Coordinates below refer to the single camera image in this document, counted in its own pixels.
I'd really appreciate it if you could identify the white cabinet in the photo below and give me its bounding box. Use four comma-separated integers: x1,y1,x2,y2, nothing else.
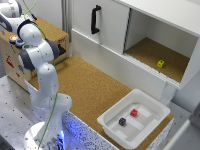
68,0,200,105

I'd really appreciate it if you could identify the pink block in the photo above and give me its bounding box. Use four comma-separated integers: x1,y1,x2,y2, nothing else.
129,108,139,118

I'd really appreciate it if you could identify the purple block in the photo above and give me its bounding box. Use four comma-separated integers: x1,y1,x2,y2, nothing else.
118,116,128,127

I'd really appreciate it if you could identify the white sliding door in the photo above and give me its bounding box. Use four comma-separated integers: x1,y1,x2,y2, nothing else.
72,0,131,55

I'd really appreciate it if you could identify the yellow block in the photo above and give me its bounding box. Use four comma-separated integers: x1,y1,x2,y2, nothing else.
156,59,166,69

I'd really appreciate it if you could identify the white plastic box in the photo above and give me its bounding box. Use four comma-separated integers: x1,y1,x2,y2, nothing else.
96,88,172,150

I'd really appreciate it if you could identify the green button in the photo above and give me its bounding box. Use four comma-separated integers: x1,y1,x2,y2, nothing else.
22,43,32,51

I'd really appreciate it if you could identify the blue button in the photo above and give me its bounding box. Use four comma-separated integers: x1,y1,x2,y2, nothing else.
15,39,26,48

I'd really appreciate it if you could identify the red button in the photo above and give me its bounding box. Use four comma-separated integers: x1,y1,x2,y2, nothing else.
8,35,18,44

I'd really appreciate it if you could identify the black door handle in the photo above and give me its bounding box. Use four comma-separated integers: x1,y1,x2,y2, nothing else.
90,4,103,36

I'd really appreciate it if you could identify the green cable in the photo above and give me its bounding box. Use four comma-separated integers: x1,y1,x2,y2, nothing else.
21,0,60,150

